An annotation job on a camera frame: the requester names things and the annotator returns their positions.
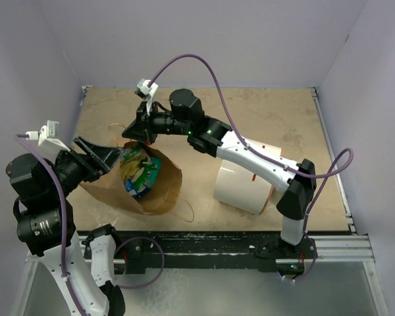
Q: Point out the brown paper bag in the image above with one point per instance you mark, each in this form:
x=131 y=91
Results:
x=163 y=198

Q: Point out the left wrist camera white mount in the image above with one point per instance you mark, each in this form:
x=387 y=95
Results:
x=48 y=138

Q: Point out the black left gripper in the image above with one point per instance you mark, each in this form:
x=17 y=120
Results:
x=104 y=156

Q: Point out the green yellow snack bag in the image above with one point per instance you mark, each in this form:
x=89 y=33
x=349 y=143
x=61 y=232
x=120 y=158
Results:
x=138 y=170

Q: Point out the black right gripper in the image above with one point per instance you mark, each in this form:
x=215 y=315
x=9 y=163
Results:
x=142 y=129

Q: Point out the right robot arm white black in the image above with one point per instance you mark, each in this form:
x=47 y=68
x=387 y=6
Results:
x=294 y=181

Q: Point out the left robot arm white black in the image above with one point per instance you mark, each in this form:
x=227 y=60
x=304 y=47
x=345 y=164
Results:
x=83 y=271

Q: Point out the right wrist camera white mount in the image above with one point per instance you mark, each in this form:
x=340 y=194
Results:
x=146 y=91

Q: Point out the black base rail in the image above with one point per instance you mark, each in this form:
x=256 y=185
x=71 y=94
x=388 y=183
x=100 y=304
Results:
x=263 y=251

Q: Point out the white cylindrical toy drum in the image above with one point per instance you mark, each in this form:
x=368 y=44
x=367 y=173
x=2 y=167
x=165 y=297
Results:
x=240 y=187

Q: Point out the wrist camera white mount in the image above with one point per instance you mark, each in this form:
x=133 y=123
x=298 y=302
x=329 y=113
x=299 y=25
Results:
x=48 y=138
x=146 y=91

